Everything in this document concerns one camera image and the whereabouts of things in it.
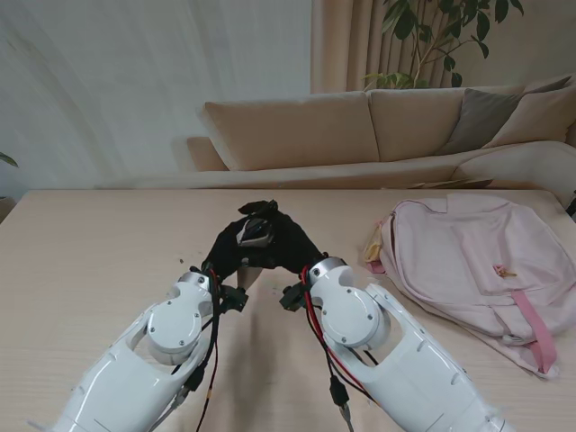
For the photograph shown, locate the tall green leafy houseplant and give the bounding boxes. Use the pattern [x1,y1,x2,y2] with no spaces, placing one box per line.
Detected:
[362,0,526,91]

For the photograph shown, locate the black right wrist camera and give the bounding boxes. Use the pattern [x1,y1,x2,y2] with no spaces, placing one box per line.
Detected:
[278,283,308,313]

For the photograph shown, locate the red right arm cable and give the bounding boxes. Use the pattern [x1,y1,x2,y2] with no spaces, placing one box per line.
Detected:
[300,265,377,401]

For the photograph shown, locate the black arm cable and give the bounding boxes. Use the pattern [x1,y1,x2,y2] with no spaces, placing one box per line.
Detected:
[170,269,224,409]
[305,292,356,432]

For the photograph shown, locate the beige loose sofa cushion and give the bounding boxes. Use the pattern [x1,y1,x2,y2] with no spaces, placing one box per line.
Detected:
[483,85,576,149]

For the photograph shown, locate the beige fabric sofa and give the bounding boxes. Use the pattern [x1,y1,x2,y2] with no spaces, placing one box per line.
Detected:
[170,78,576,190]

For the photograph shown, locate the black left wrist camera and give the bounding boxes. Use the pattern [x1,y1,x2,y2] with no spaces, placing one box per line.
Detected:
[220,285,250,313]

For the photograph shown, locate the dark thin-framed sunglasses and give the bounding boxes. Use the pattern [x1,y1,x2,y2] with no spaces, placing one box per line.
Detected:
[240,218,274,242]

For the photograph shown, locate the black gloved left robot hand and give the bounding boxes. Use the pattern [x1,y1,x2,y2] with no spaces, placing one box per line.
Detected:
[201,199,280,283]

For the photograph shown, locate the yellow backpack charm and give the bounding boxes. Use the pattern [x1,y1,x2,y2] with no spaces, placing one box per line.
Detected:
[363,222,383,262]

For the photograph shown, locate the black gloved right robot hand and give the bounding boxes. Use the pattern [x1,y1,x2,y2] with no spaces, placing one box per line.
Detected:
[249,211,326,276]

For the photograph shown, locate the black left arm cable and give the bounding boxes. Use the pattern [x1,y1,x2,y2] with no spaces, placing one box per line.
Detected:
[170,269,224,409]

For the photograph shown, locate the pale pink backpack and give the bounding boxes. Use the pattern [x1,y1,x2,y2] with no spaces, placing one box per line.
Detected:
[371,193,576,382]

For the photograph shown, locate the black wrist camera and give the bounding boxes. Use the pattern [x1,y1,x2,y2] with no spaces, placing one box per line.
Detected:
[220,285,250,313]
[278,283,308,313]

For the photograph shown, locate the grey sofa cushion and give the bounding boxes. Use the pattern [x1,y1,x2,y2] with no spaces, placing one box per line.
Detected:
[438,87,572,157]

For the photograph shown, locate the white backdrop cloth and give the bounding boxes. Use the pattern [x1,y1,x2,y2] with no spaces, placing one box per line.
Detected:
[0,0,312,190]

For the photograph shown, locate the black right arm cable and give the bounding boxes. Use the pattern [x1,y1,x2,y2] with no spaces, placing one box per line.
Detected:
[305,292,356,432]

